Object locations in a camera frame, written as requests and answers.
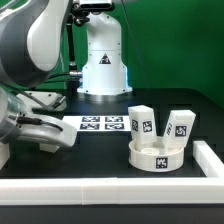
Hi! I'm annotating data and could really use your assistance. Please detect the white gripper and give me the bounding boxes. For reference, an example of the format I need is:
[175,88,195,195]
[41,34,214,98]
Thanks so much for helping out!
[15,91,77,147]

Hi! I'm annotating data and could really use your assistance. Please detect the white round stool seat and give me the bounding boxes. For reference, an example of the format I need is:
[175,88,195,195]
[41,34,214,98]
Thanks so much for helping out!
[129,137,184,172]

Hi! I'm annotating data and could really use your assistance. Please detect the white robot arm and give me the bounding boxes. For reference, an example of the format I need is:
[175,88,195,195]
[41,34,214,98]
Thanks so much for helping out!
[0,0,132,147]

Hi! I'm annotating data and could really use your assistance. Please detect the white marker sheet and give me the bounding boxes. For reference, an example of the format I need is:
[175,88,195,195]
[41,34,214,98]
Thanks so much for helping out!
[63,115,130,132]

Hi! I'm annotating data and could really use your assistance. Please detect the black cables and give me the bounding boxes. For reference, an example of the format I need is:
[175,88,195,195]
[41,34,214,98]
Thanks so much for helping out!
[43,69,83,88]

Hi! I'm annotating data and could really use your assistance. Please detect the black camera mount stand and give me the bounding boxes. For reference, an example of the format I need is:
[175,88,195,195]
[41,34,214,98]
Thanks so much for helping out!
[64,1,116,92]

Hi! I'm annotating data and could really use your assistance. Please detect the white obstacle frame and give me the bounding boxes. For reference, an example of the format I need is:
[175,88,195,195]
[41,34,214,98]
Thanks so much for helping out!
[0,141,224,205]

